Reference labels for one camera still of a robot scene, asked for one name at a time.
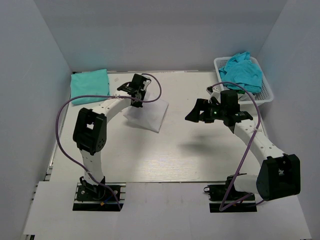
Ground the crumpled blue t shirt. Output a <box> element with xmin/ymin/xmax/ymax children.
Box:
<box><xmin>218</xmin><ymin>51</ymin><xmax>263</xmax><ymax>94</ymax></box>

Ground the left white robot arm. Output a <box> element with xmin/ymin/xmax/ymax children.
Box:
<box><xmin>72</xmin><ymin>74</ymin><xmax>151</xmax><ymax>200</ymax></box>

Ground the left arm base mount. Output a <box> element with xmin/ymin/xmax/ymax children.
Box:
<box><xmin>72</xmin><ymin>176</ymin><xmax>126</xmax><ymax>212</ymax></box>

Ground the grey white shirt in basket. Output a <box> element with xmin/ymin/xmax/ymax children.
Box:
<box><xmin>237</xmin><ymin>92</ymin><xmax>256</xmax><ymax>103</ymax></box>

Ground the white t shirt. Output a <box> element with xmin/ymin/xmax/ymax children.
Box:
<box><xmin>123</xmin><ymin>99</ymin><xmax>169</xmax><ymax>133</ymax></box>

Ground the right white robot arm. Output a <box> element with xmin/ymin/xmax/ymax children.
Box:
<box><xmin>185</xmin><ymin>90</ymin><xmax>301</xmax><ymax>201</ymax></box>

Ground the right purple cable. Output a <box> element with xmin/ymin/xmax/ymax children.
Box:
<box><xmin>206</xmin><ymin>81</ymin><xmax>266</xmax><ymax>212</ymax></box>

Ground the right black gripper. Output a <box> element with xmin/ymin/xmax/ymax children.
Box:
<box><xmin>185</xmin><ymin>98</ymin><xmax>227</xmax><ymax>124</ymax></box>

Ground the folded green t shirt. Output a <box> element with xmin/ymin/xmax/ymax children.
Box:
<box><xmin>70</xmin><ymin>69</ymin><xmax>110</xmax><ymax>99</ymax></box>

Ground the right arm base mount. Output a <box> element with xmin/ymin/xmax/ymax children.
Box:
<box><xmin>203</xmin><ymin>176</ymin><xmax>257</xmax><ymax>214</ymax></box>

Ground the white plastic basket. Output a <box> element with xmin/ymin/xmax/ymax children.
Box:
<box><xmin>213</xmin><ymin>56</ymin><xmax>274</xmax><ymax>106</ymax></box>

